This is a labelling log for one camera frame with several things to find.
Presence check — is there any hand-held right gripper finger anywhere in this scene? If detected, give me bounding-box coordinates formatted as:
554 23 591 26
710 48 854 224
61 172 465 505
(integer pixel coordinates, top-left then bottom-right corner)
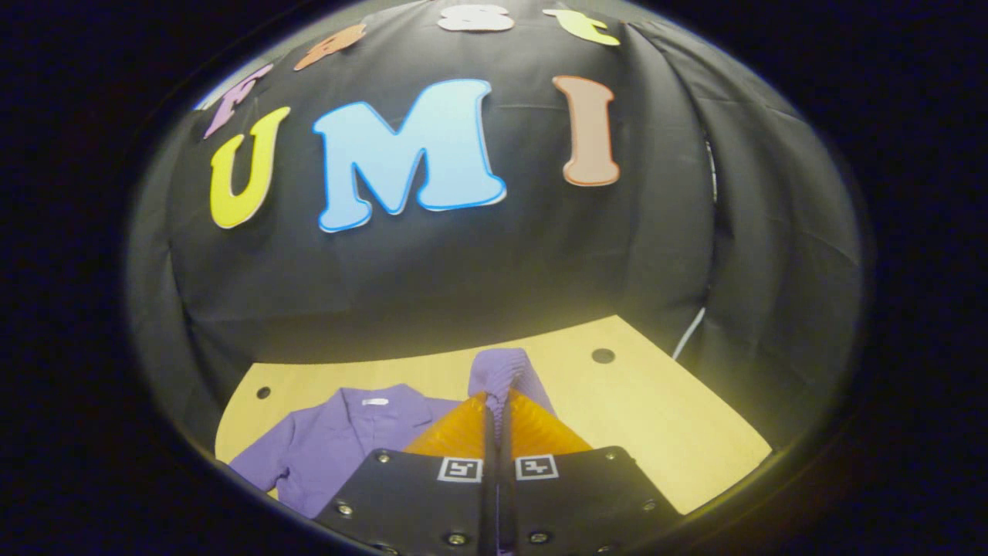
313 390 499 556
498 388 684 556

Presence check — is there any purple knit cardigan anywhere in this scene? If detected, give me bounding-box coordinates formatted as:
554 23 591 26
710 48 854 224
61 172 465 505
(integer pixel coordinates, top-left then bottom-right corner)
228 347 560 520

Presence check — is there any black backdrop cloth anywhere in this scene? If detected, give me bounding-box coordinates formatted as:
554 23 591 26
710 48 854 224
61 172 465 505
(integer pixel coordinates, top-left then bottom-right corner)
127 0 865 464

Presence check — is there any white cable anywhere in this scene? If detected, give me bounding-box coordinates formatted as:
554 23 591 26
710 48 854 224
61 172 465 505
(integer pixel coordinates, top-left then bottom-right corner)
672 307 707 361

